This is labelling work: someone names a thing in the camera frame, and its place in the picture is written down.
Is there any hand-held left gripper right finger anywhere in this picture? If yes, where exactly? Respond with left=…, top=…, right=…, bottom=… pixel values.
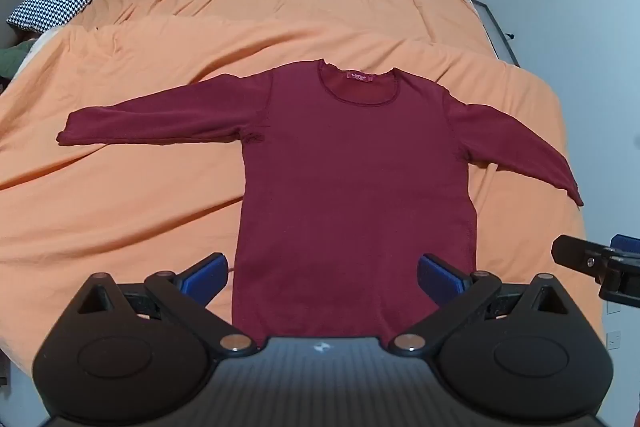
left=389, top=253, right=572, bottom=356

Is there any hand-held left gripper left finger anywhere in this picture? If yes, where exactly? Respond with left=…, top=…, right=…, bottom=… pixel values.
left=75, top=252, right=253, bottom=356

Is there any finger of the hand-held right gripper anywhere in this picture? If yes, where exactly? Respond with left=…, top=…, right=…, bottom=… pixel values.
left=551, top=234, right=640, bottom=303
left=611, top=234, right=640, bottom=254

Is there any green cloth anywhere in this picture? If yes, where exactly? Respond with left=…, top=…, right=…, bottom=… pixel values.
left=0, top=43, right=35, bottom=80

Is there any maroon long-sleeve sweater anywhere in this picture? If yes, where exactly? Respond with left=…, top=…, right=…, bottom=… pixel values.
left=56, top=59, right=585, bottom=348

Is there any black white houndstooth pillow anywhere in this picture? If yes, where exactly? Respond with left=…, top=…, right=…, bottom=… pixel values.
left=6, top=0, right=110, bottom=34

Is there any orange blanket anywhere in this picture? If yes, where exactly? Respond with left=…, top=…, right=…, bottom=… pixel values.
left=0, top=0, right=608, bottom=373

